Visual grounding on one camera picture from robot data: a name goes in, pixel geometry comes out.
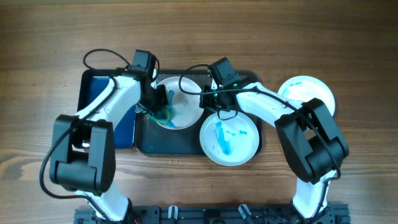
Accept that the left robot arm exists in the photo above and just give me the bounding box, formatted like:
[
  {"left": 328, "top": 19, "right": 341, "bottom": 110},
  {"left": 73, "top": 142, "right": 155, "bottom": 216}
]
[{"left": 39, "top": 50, "right": 171, "bottom": 223}]

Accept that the white plate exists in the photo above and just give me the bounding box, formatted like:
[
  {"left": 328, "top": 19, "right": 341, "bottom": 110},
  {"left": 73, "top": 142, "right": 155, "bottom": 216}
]
[
  {"left": 278, "top": 75, "right": 336, "bottom": 116},
  {"left": 199, "top": 113, "right": 260, "bottom": 166},
  {"left": 157, "top": 77, "right": 204, "bottom": 130}
]

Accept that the right black cable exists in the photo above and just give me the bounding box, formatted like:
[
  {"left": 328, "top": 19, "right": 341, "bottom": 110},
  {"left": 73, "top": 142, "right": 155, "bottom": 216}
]
[{"left": 178, "top": 63, "right": 342, "bottom": 224}]

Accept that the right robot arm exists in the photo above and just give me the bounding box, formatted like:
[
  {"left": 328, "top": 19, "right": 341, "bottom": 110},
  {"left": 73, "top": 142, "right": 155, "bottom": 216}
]
[{"left": 200, "top": 57, "right": 349, "bottom": 223}]

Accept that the green yellow sponge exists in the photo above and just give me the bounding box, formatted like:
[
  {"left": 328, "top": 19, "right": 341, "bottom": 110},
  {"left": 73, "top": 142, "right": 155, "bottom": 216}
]
[{"left": 148, "top": 90, "right": 176, "bottom": 128}]

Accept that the black small tray with water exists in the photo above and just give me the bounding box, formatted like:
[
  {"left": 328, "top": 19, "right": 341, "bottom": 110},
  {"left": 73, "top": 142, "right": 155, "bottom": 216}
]
[{"left": 77, "top": 70, "right": 136, "bottom": 149}]

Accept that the black large serving tray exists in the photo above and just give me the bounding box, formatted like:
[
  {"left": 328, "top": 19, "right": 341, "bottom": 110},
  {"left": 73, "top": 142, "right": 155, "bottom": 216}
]
[{"left": 134, "top": 68, "right": 264, "bottom": 157}]

